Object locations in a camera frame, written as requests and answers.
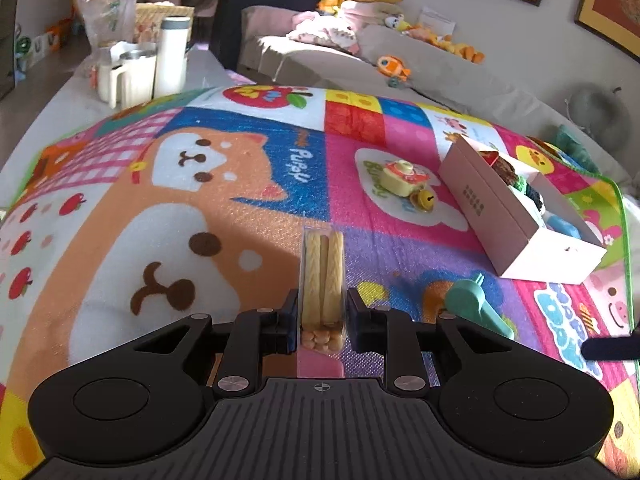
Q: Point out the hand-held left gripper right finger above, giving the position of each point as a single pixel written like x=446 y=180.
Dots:
x=356 y=320

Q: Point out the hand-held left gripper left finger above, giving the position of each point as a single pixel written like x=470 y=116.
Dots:
x=289 y=320

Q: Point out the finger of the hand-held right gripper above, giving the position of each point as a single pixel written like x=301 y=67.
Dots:
x=610 y=349

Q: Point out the clear biscuit stick packet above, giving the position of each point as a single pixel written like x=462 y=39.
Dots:
x=320 y=280

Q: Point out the blue and white wipes packet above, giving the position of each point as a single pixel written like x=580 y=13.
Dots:
x=562 y=227

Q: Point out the pink cardboard box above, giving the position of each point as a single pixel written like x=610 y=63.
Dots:
x=495 y=220

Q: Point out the toys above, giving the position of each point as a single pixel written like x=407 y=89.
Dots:
x=510 y=170

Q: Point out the teal toy hair dryer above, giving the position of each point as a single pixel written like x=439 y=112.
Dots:
x=470 y=300

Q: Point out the colourful cartoon play mat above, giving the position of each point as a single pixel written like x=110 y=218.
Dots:
x=175 y=260

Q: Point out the gold bell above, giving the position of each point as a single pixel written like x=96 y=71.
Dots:
x=422 y=201

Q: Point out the small toy cake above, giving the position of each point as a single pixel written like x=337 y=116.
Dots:
x=400 y=177

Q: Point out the teal cushion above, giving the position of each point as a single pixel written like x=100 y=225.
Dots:
x=575 y=150

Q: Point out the grey fan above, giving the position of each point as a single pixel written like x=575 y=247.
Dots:
x=600 y=120

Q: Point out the orange fish plush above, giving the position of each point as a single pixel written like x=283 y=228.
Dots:
x=392 y=66

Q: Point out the beige sofa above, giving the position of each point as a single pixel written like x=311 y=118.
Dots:
x=450 y=70

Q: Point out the white thermos bottle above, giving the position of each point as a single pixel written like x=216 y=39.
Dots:
x=170 y=60

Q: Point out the yellow duck plush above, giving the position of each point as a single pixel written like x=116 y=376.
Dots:
x=465 y=50

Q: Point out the white duck plush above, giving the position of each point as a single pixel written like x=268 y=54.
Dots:
x=393 y=22

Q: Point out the cream pillow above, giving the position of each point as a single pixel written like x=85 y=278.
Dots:
x=365 y=12

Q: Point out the white paper sheet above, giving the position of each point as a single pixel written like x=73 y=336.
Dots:
x=437 y=20

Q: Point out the orange plush toy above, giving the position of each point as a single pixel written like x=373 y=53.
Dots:
x=330 y=0

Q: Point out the woven basket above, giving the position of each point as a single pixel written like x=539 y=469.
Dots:
x=160 y=15

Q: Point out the large framed picture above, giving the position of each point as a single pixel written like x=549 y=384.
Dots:
x=612 y=5

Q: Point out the clear plastic bag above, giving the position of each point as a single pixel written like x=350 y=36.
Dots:
x=105 y=10

